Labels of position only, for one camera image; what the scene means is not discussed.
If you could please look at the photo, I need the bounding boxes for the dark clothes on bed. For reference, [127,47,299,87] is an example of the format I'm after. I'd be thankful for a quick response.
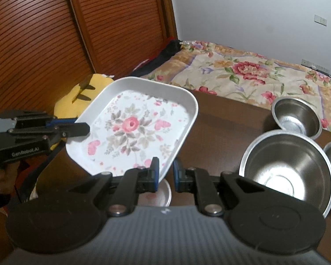
[129,38,181,77]

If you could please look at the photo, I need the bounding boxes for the left hand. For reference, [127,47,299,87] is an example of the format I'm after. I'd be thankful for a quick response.
[0,161,20,194]

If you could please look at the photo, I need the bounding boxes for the white wall switch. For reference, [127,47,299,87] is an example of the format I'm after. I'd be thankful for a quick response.
[314,14,327,26]

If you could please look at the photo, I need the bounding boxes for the wooden louvered wardrobe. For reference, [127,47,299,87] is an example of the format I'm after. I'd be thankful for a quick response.
[0,0,177,112]

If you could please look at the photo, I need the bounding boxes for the large steel bowl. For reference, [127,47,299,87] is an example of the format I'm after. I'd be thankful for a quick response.
[239,130,331,217]

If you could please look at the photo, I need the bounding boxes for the floral bed quilt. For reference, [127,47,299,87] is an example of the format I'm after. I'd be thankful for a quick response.
[143,41,331,132]

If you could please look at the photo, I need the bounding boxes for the yellow Pikachu plush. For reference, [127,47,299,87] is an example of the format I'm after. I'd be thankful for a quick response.
[51,73,115,151]

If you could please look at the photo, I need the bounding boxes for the floral square plate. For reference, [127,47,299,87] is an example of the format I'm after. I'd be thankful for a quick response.
[66,77,198,180]
[138,179,171,207]

